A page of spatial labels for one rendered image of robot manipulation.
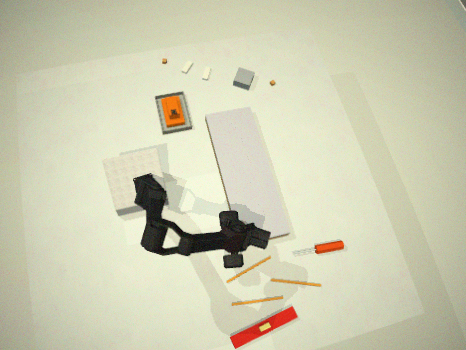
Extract orange-handled awl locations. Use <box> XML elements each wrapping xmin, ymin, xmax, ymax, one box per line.
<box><xmin>292</xmin><ymin>241</ymin><xmax>344</xmax><ymax>255</ymax></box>

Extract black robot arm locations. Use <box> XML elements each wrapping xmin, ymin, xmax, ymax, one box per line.
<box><xmin>133</xmin><ymin>173</ymin><xmax>271</xmax><ymax>256</ymax></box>

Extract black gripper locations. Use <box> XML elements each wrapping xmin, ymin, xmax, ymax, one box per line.
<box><xmin>219</xmin><ymin>210</ymin><xmax>244</xmax><ymax>268</ymax></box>

